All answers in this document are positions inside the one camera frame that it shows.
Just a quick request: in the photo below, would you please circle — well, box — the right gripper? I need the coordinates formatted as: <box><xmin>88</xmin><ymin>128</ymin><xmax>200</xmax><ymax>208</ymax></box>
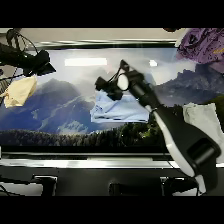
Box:
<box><xmin>94</xmin><ymin>75</ymin><xmax>125</xmax><ymax>102</ymax></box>

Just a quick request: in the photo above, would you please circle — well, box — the light blue shirt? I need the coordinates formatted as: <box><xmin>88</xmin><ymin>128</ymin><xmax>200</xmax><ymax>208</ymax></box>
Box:
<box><xmin>90</xmin><ymin>89</ymin><xmax>151</xmax><ymax>124</ymax></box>

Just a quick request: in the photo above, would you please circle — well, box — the cream garment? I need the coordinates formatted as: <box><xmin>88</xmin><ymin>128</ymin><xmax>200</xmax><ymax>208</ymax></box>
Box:
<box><xmin>0</xmin><ymin>76</ymin><xmax>39</xmax><ymax>109</ymax></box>

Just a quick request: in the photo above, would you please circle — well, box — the pale grey garment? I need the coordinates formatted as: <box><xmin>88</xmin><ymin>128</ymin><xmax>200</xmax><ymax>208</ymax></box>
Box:
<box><xmin>182</xmin><ymin>102</ymin><xmax>223</xmax><ymax>148</ymax></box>

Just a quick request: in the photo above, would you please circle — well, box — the purple garment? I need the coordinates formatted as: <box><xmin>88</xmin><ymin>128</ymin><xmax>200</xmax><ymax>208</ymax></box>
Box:
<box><xmin>175</xmin><ymin>28</ymin><xmax>224</xmax><ymax>73</ymax></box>

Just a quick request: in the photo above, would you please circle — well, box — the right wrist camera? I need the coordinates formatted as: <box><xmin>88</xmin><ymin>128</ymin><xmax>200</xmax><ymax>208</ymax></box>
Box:
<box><xmin>118</xmin><ymin>59</ymin><xmax>132</xmax><ymax>73</ymax></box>

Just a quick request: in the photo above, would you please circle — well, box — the silver frame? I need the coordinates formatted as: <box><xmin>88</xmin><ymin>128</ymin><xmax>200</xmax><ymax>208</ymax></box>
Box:
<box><xmin>0</xmin><ymin>151</ymin><xmax>224</xmax><ymax>197</ymax></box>

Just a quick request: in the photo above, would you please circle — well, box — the black cable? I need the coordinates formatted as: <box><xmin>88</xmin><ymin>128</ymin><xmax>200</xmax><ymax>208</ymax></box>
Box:
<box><xmin>5</xmin><ymin>28</ymin><xmax>40</xmax><ymax>56</ymax></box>

